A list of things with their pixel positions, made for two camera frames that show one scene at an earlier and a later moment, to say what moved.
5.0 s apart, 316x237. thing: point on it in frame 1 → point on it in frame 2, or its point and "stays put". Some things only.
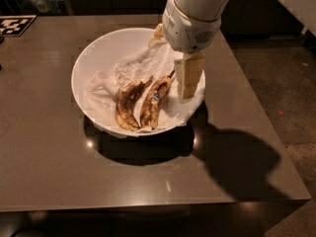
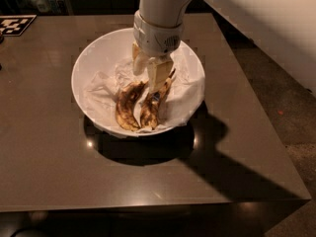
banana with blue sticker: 152,102 stays put
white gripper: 185,30 → 154,39
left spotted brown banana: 125,102 stays put
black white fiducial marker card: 15,25 stays put
